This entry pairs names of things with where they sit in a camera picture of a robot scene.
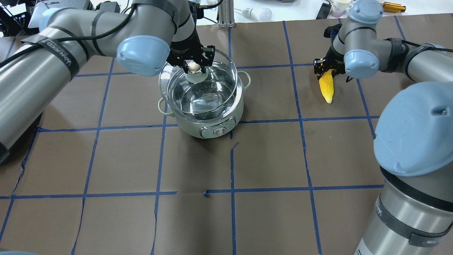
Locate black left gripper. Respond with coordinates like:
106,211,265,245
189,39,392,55
166,30,216,69

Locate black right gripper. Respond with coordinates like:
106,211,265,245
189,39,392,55
313,48,346,77

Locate yellow corn cob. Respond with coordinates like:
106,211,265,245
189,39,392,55
319,69,334,104

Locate glass pot lid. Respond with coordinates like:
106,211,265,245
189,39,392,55
159,50,241,119

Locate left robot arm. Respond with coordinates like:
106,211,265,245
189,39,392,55
0,0,215,163

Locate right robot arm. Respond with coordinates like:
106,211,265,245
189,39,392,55
313,0,453,255

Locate pale green electric pot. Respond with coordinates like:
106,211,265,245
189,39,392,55
157,63,251,139

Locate black phone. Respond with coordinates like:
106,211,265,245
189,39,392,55
316,3,332,20

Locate gold brass fitting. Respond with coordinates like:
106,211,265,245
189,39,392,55
381,1,407,13

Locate black power adapter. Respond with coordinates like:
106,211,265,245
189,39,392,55
94,1,120,13

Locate aluminium frame post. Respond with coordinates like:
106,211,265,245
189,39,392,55
217,0,236,28

